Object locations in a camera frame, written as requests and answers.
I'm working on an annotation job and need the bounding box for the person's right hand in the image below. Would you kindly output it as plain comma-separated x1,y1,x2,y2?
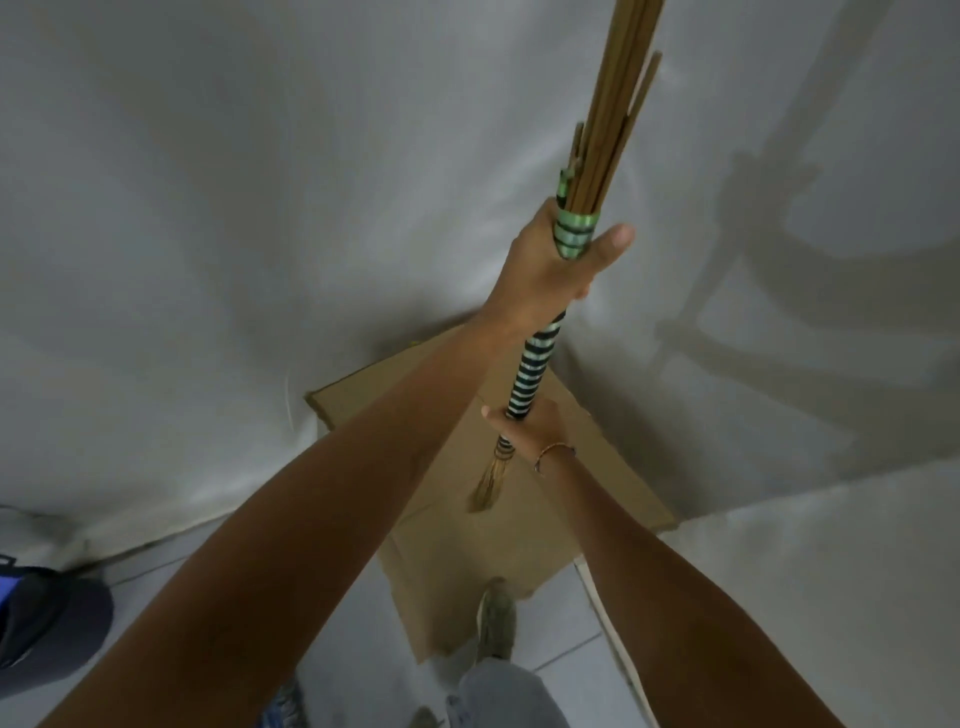
481,396,577,474

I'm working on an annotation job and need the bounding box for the person's left hand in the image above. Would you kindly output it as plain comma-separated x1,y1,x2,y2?
478,198,636,340

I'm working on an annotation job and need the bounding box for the stick broom with striped handle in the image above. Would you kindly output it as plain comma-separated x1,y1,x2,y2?
466,0,667,516

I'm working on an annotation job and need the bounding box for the person's left forearm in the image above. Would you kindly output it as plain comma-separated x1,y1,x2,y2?
37,307,530,728

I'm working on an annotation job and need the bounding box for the person's right forearm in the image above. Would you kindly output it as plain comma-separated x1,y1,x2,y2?
536,450,850,728

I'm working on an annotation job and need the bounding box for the brown cardboard sheet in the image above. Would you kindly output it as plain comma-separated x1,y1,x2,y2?
303,322,680,666

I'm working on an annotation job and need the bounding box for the grey shoe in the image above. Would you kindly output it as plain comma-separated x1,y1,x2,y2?
474,577,519,666

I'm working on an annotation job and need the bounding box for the light grey trouser leg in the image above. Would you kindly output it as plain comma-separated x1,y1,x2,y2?
442,656,576,728

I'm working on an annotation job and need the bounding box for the blue patterned object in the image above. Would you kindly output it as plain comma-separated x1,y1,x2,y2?
258,675,312,728

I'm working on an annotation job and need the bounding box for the dark blue bag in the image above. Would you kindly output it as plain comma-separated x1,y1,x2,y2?
0,555,115,700

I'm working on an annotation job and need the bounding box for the thin bracelet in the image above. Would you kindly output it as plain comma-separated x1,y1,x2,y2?
534,442,577,475

